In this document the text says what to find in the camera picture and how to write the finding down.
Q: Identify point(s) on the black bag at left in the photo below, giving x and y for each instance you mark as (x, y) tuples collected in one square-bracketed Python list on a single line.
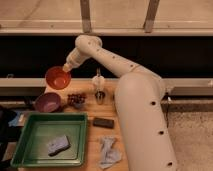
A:
[(7, 134)]

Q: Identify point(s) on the purple bowl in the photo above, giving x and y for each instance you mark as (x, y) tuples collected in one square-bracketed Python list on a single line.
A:
[(48, 102)]

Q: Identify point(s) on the white soap dispenser bottle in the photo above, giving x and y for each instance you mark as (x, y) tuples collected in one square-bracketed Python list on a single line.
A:
[(98, 81)]

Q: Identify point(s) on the green plastic tray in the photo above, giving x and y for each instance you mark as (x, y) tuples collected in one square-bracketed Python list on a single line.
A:
[(41, 129)]

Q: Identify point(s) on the left metal window post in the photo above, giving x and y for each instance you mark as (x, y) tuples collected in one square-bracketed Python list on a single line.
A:
[(85, 15)]

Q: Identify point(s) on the orange bowl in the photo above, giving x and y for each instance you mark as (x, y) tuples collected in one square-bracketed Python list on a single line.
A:
[(57, 78)]

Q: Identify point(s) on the right metal window post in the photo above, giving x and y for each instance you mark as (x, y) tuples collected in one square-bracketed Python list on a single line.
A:
[(150, 15)]

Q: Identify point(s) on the black rectangular block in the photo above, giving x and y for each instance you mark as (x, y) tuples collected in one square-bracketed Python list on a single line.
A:
[(102, 122)]

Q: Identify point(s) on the metal window post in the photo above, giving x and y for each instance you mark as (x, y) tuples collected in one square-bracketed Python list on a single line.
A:
[(150, 15), (85, 15)]

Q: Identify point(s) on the light blue cloth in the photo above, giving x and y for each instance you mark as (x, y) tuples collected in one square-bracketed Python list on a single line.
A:
[(108, 154)]

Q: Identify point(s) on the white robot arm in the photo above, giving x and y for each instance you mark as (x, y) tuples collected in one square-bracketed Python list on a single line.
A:
[(138, 98)]

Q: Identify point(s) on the small metal cup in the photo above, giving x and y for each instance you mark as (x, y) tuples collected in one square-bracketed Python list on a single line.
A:
[(100, 96)]

